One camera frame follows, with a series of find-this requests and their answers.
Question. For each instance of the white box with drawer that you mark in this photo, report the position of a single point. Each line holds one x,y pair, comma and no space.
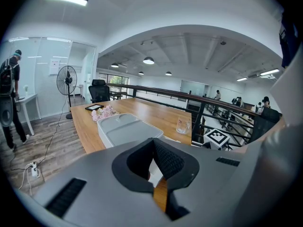
132,131

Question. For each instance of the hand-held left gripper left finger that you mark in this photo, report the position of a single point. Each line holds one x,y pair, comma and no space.
99,188

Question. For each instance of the person's dark clothing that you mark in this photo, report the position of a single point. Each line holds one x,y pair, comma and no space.
288,44

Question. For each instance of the clear glass mug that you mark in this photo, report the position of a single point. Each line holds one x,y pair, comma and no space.
182,125

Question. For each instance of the ceiling air conditioner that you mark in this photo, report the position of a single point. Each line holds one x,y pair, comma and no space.
253,75

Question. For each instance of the wood and metal railing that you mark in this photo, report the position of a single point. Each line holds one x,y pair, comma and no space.
165,92

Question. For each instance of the white wall poster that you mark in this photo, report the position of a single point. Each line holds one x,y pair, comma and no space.
54,67

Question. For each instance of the black office chair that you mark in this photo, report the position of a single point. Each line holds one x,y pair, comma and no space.
99,91

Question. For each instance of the black mesh chair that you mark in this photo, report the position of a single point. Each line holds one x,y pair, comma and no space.
266,122

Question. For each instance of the white side desk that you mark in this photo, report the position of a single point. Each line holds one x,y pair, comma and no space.
28,99

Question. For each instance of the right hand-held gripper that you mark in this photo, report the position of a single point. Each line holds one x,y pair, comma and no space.
216,137

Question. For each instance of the small white flower vase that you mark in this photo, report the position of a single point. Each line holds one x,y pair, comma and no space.
26,91

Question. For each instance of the pink flower bunch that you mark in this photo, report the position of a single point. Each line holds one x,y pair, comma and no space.
104,112

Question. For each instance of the linear ceiling light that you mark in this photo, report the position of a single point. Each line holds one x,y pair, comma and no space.
270,72
242,79

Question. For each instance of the black standing fan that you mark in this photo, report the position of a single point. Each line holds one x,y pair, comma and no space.
67,79

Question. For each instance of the large black pendant lamp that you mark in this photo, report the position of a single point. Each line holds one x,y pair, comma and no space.
148,60

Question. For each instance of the white power strip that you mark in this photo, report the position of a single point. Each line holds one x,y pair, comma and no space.
35,170

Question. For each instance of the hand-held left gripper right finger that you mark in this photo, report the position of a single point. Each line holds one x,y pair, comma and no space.
213,185

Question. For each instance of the black picture frame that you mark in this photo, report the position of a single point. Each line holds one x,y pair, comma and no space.
94,107

